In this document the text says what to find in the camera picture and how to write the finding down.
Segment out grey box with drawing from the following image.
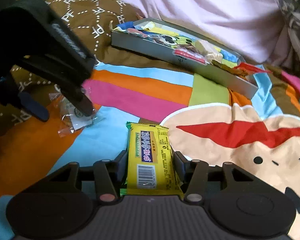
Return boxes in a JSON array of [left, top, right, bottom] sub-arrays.
[[109, 18, 257, 99]]

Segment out rice cracker bar pack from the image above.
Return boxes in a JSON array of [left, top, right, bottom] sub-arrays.
[[194, 40, 223, 63]]

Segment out red tofu snack pack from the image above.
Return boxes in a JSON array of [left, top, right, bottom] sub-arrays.
[[212, 60, 271, 77]]

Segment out colourful cartoon bed blanket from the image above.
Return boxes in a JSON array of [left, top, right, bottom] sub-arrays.
[[0, 64, 300, 239]]

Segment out yellow snack bar wrapper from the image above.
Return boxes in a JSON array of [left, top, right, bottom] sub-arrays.
[[120, 122, 184, 197]]

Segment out green label pastry pack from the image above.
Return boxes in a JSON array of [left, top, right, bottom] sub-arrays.
[[49, 85, 105, 138]]

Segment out pink sausage pack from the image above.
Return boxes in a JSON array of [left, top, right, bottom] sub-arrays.
[[127, 28, 150, 38]]

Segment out pink hanging sheet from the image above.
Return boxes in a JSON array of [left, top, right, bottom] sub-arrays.
[[121, 0, 293, 67]]

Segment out clear bag brown cookies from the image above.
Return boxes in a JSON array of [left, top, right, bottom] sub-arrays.
[[173, 47, 207, 65]]

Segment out brown PF patterned quilt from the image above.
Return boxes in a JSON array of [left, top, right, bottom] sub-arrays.
[[0, 0, 191, 134]]

